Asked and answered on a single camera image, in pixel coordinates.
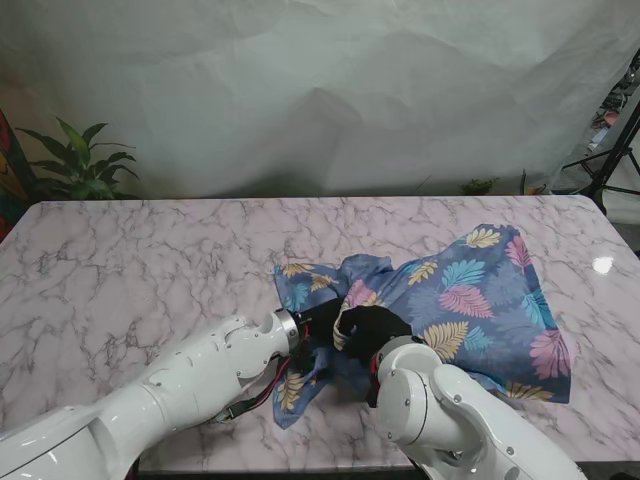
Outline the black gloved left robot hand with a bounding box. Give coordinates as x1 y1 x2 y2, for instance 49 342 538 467
292 298 346 346

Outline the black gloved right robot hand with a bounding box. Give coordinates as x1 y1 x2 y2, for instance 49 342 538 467
338 305 414 369

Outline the blue floral pillowcase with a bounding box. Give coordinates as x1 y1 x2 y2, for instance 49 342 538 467
269 223 572 431

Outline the small green bushy plant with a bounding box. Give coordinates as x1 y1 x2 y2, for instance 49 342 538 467
458 177 499 197

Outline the white backdrop cloth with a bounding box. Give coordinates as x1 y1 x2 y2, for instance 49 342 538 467
0 0 640 199

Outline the large green leafy plant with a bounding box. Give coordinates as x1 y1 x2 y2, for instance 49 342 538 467
14 117 141 201

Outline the black tripod stand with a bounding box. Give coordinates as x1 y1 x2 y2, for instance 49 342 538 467
562 89 640 216

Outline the colourful painted panel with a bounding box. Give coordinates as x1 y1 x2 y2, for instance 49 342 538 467
0 109 36 236

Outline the red black right arm cable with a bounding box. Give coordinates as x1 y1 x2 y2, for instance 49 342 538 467
367 352 384 396

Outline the red black arm cable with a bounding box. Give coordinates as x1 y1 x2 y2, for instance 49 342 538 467
367 352 384 396
129 324 314 480

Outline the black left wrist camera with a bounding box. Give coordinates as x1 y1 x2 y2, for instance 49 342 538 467
289 344 319 374

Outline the red black left arm cable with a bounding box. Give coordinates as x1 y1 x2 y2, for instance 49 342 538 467
129 324 314 480

